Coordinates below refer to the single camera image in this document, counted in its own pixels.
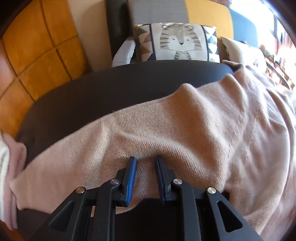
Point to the beige knitted sweater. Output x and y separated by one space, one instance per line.
236 135

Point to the tiger print cushion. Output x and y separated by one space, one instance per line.
176 41

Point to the folded pink white clothes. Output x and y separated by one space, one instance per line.
13 158

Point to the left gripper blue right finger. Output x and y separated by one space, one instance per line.
180 202

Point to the deer print cushion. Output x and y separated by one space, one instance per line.
245 54

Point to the grey yellow blue sofa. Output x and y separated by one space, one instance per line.
228 23

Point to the wooden side table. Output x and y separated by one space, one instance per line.
275 71

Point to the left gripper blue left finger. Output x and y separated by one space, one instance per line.
114 193

